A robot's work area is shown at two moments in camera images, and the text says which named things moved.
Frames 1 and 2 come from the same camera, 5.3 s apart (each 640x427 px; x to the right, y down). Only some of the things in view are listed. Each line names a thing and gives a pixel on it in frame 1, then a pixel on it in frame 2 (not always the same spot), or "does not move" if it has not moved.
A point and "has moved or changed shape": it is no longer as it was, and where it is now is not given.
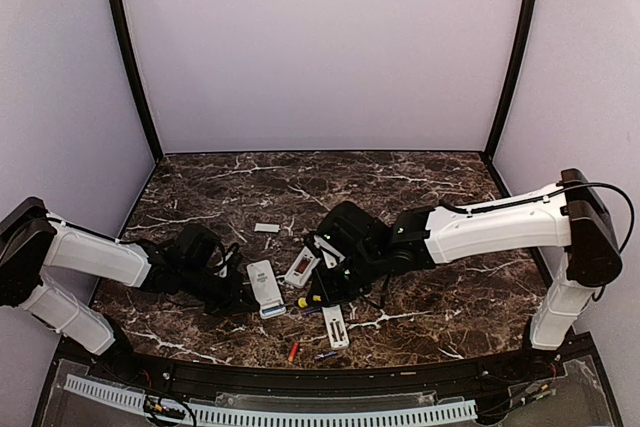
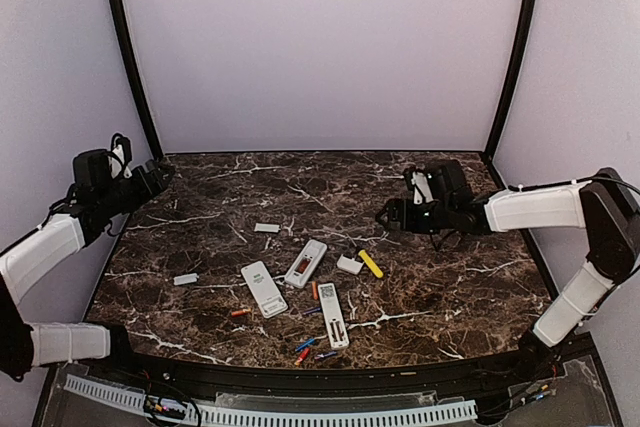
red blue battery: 293,351 → 303,356
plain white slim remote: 266,289 does not move
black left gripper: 230,302 → 152,187
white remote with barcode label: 301,268 does not move
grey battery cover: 266,227 does not move
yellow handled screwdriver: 302,301 has moved or changed shape
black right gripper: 325,289 → 408,222
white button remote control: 336,326 does not move
